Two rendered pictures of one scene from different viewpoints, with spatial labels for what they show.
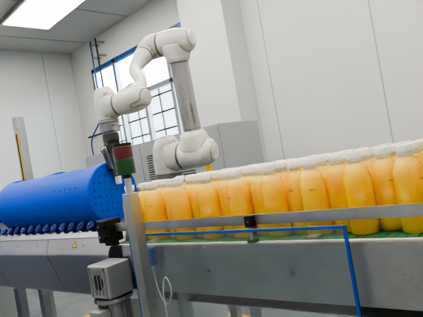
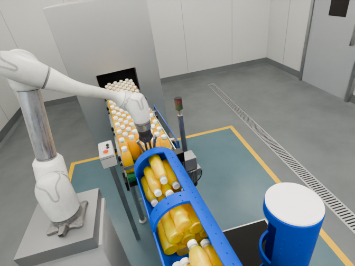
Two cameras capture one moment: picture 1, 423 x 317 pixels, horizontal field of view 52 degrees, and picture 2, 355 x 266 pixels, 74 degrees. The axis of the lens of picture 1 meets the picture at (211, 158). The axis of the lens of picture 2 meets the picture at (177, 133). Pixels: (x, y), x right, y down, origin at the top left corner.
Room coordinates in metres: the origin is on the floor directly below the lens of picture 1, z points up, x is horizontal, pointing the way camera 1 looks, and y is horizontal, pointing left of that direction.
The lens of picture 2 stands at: (2.82, 1.29, 2.04)
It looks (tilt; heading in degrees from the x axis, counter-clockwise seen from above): 32 degrees down; 216
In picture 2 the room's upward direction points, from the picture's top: 9 degrees counter-clockwise
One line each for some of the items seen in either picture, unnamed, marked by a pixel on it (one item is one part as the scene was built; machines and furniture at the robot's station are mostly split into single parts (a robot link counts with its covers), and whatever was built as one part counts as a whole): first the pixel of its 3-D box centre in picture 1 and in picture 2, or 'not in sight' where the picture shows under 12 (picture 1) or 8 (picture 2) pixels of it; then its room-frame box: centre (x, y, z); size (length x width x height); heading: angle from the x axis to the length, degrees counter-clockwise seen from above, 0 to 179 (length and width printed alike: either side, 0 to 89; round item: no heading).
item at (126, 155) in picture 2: not in sight; (127, 160); (1.95, 0.15, 1.00); 0.07 x 0.07 x 0.19
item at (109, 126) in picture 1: (109, 127); (142, 124); (1.99, 0.44, 1.39); 0.09 x 0.09 x 0.06
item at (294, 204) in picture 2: not in sight; (293, 202); (1.88, 1.26, 1.03); 0.28 x 0.28 x 0.01
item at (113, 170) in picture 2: not in sight; (125, 203); (1.99, 0.01, 0.50); 0.04 x 0.04 x 1.00; 52
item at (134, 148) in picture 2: not in sight; (134, 148); (1.81, 0.10, 1.00); 0.07 x 0.07 x 0.19
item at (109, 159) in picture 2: not in sight; (107, 153); (1.99, 0.01, 1.05); 0.20 x 0.10 x 0.10; 52
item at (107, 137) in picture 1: (112, 143); (145, 135); (1.99, 0.44, 1.32); 0.08 x 0.07 x 0.09; 142
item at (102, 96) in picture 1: (107, 103); (138, 106); (1.98, 0.43, 1.50); 0.13 x 0.11 x 0.16; 62
